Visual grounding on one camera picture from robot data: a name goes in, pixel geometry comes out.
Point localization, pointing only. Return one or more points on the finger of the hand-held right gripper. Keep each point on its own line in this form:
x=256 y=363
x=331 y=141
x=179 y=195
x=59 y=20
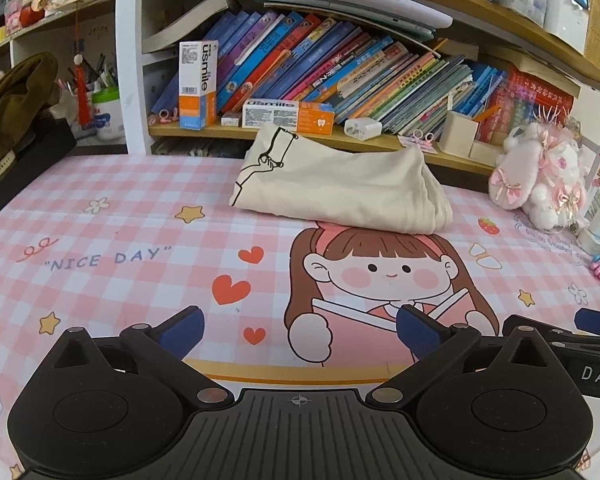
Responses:
x=555 y=331
x=597 y=320

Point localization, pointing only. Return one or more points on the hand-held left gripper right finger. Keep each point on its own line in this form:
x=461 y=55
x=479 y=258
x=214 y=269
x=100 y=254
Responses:
x=420 y=334

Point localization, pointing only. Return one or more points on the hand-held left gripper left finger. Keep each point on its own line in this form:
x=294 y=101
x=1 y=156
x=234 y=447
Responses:
x=182 y=331

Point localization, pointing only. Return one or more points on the cream cotton garment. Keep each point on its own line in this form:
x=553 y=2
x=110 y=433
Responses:
x=340 y=185

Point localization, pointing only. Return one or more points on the pink checked desk mat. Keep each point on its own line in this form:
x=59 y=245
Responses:
x=130 y=235

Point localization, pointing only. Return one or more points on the pink white plush toy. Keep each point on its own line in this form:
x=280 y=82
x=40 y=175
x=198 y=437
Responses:
x=545 y=180

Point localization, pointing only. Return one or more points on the row of thin booklets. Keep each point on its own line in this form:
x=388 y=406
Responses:
x=200 y=149

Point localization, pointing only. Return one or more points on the low cream tray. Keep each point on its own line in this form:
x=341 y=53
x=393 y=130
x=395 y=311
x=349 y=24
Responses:
x=485 y=152

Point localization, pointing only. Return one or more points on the pink scissors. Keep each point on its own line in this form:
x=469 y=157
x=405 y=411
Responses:
x=420 y=136

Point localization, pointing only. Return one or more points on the wooden bookshelf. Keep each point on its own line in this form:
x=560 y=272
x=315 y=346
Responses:
x=205 y=132

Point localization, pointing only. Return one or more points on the cream pen holder box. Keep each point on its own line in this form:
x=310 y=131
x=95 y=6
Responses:
x=457 y=135

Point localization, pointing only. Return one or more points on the pink plastic rings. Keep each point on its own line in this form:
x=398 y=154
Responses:
x=162 y=116

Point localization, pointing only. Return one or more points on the small white box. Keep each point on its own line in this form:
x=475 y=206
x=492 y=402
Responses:
x=231 y=120

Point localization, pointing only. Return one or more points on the white tub green lid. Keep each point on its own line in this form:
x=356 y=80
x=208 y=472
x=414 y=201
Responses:
x=107 y=115

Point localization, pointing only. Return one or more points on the red book stack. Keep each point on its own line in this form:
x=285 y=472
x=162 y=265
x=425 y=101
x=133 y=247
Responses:
x=530 y=100

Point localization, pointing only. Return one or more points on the long orange white box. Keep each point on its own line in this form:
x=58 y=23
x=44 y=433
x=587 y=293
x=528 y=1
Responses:
x=280 y=112

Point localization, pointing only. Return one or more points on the red tassel ornament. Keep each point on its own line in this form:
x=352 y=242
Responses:
x=83 y=100

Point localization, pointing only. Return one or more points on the tall orange white box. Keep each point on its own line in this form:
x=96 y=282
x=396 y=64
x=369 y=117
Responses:
x=197 y=75

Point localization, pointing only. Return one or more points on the bundle of pens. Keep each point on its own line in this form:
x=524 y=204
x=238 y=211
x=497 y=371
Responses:
x=102 y=75

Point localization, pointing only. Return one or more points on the white shelf unit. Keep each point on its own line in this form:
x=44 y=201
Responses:
x=130 y=60

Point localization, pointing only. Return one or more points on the row of colourful books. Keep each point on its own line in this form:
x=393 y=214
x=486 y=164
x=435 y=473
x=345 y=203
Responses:
x=330 y=60

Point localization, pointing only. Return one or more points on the olive green jacket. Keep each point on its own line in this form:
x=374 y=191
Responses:
x=15 y=95

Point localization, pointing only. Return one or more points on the white plastic container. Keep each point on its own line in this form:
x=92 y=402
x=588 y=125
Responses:
x=567 y=15

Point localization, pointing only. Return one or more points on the thick grey book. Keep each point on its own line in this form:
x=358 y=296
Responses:
x=195 y=20

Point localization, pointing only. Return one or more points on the green notebooks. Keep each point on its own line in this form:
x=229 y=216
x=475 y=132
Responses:
x=330 y=7

